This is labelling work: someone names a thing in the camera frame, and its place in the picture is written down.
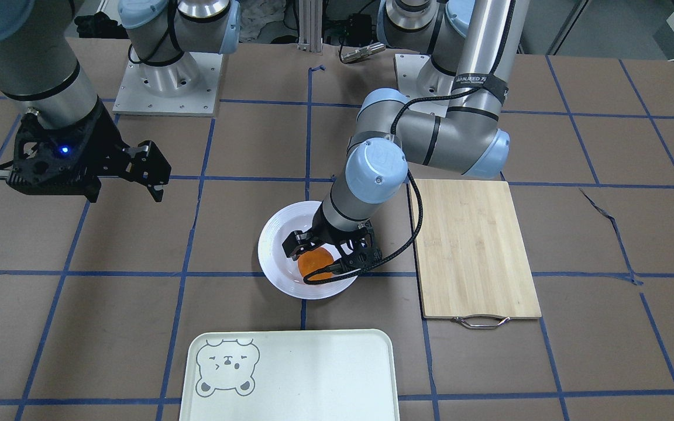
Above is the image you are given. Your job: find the white round plate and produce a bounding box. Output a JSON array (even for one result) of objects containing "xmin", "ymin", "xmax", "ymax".
[{"xmin": 259, "ymin": 201, "xmax": 356, "ymax": 299}]

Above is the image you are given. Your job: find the wooden cutting board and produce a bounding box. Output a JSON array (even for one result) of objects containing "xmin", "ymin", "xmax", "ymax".
[{"xmin": 412, "ymin": 179, "xmax": 541, "ymax": 328}]

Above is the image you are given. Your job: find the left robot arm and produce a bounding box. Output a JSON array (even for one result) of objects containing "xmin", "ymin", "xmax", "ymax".
[{"xmin": 283, "ymin": 1, "xmax": 529, "ymax": 285}]

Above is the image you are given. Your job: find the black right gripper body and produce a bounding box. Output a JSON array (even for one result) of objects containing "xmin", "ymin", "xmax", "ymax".
[{"xmin": 6, "ymin": 99, "xmax": 128, "ymax": 196}]

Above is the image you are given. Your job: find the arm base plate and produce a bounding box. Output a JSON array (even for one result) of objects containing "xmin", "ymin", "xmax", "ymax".
[
  {"xmin": 113, "ymin": 52, "xmax": 225, "ymax": 117},
  {"xmin": 395, "ymin": 53, "xmax": 454, "ymax": 116}
]

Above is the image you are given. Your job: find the aluminium frame post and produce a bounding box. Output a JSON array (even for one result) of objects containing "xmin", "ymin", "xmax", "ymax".
[{"xmin": 297, "ymin": 0, "xmax": 323, "ymax": 55}]

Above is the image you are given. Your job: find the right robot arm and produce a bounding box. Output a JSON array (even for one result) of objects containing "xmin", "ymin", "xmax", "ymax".
[{"xmin": 0, "ymin": 1, "xmax": 240, "ymax": 202}]

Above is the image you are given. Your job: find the orange fruit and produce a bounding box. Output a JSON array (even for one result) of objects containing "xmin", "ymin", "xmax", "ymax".
[{"xmin": 297, "ymin": 246, "xmax": 335, "ymax": 279}]

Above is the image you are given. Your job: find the white tray with bear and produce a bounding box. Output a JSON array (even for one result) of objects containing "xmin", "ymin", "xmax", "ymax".
[{"xmin": 179, "ymin": 329, "xmax": 400, "ymax": 420}]

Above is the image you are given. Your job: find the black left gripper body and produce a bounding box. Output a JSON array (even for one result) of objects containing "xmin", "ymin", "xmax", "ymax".
[{"xmin": 309, "ymin": 209, "xmax": 383, "ymax": 275}]

